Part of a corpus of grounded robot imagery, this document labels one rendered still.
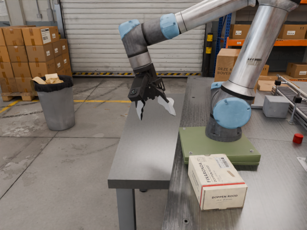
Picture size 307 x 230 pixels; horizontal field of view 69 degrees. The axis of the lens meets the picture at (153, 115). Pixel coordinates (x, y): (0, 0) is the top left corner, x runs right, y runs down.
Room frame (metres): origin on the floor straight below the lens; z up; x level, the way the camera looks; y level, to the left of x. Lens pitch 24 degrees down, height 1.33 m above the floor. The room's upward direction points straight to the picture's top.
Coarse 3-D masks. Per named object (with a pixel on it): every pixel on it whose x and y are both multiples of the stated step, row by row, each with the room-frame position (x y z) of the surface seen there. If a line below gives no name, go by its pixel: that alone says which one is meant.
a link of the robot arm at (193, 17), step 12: (204, 0) 0.89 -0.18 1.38; (216, 0) 0.86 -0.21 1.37; (228, 0) 0.85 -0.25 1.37; (240, 0) 0.84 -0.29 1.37; (252, 0) 0.84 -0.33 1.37; (180, 12) 0.89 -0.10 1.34; (192, 12) 0.87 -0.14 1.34; (204, 12) 0.86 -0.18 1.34; (216, 12) 0.85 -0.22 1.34; (228, 12) 0.86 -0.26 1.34; (180, 24) 0.87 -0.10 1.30; (192, 24) 0.87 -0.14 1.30
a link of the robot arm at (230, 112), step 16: (272, 0) 0.69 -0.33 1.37; (288, 0) 0.67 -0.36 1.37; (256, 16) 0.72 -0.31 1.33; (272, 16) 0.69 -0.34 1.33; (256, 32) 0.70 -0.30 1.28; (272, 32) 0.69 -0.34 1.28; (256, 48) 0.69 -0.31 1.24; (240, 64) 0.71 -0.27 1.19; (256, 64) 0.69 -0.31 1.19; (240, 80) 0.69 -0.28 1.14; (256, 80) 0.70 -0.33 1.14; (224, 96) 0.70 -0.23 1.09; (240, 96) 0.67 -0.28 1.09; (224, 112) 0.67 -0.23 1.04; (240, 112) 0.66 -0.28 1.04
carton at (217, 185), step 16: (192, 160) 0.59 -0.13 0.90; (208, 160) 0.59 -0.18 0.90; (224, 160) 0.59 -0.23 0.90; (192, 176) 0.57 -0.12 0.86; (208, 176) 0.52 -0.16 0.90; (224, 176) 0.52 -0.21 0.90; (240, 176) 0.52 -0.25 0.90; (208, 192) 0.46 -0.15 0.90; (224, 192) 0.47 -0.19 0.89; (240, 192) 0.47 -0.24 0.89; (208, 208) 0.46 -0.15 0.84; (224, 208) 0.47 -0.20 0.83
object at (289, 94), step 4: (280, 88) 1.44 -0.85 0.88; (284, 88) 1.44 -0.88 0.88; (288, 88) 1.44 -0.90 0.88; (284, 92) 1.36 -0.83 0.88; (288, 92) 1.36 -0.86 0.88; (292, 92) 1.36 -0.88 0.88; (288, 96) 1.28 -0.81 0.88; (292, 96) 1.28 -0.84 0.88; (292, 100) 1.21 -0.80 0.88; (300, 104) 1.15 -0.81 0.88; (304, 104) 1.15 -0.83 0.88; (300, 108) 1.09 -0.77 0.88; (304, 108) 1.09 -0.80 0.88; (304, 112) 1.04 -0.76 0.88
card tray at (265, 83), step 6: (264, 78) 1.81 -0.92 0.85; (270, 78) 1.80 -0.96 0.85; (276, 78) 1.79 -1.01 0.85; (258, 84) 1.58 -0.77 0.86; (264, 84) 1.68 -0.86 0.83; (270, 84) 1.68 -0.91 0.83; (282, 84) 1.68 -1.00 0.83; (294, 84) 1.58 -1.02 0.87; (264, 90) 1.53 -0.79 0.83; (270, 90) 1.53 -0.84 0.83; (294, 90) 1.53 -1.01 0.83
